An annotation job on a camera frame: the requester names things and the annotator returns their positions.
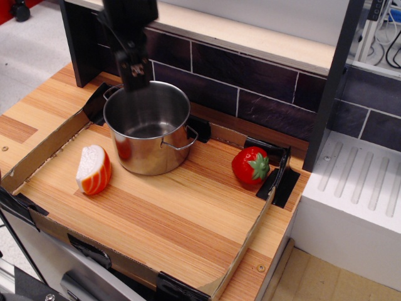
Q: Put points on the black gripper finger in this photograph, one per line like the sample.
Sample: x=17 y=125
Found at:
x=134 y=76

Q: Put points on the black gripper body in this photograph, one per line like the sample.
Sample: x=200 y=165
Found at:
x=128 y=47

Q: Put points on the stainless steel pot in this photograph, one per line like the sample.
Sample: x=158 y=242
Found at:
x=149 y=127

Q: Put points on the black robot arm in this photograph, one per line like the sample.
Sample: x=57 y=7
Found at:
x=124 y=24

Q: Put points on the cardboard fence with black tape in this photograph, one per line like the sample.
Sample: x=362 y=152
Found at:
x=194 y=233

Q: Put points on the orange white toy sushi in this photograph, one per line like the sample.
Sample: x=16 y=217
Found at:
x=94 y=170

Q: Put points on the red toy strawberry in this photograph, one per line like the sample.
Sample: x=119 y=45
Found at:
x=251 y=165

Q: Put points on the wooden shelf with dark posts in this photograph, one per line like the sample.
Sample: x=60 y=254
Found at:
x=268 y=85

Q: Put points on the white toy sink drainboard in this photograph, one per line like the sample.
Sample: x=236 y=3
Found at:
x=349 y=213

